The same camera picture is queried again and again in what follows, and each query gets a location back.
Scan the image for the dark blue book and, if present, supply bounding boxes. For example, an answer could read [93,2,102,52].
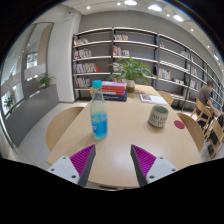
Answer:
[102,91,128,102]

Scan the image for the leafy potted plant, white pot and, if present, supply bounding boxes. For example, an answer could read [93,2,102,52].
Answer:
[107,57,158,94]

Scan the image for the round-backed wooden chair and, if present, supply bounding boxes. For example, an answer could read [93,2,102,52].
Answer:
[176,112,206,153]
[157,90,175,106]

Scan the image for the person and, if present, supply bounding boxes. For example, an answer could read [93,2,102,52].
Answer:
[195,79,218,116]

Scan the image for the flat round red coaster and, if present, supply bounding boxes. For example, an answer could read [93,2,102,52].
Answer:
[173,119,186,130]

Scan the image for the ceiling lights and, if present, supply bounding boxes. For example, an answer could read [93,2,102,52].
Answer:
[84,0,221,62]

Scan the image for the pink book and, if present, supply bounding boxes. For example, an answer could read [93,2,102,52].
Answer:
[101,80,127,89]

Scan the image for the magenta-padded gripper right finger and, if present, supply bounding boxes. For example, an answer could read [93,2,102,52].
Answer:
[130,144,178,188]

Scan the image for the grey bookshelf unit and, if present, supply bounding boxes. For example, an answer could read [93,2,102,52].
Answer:
[71,26,224,112]

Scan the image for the small green ledge plant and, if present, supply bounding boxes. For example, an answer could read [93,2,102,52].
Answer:
[36,73,56,90]
[3,93,17,112]

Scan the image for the white booklet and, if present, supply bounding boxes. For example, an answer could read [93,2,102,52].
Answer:
[139,93,168,106]

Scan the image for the green patterned ceramic mug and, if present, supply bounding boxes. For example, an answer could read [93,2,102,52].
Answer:
[147,104,170,129]

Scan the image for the clear bottle with blue cap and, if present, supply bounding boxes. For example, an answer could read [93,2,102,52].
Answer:
[89,79,109,141]

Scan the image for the red book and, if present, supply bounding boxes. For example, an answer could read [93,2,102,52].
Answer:
[101,86,127,95]

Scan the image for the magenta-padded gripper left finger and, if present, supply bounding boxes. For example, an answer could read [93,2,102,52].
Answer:
[47,143,97,188]

